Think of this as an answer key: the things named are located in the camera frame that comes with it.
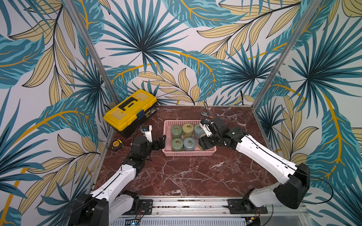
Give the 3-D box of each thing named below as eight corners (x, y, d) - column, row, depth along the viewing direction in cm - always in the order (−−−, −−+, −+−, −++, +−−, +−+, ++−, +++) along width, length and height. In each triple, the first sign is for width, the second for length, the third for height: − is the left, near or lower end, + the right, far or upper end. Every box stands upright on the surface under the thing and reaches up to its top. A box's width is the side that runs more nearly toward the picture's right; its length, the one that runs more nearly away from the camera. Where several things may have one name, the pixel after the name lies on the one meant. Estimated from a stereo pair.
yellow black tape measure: (112, 150, 96) (110, 148, 93) (115, 141, 100) (113, 139, 97) (122, 150, 96) (120, 148, 93) (125, 142, 100) (123, 139, 97)
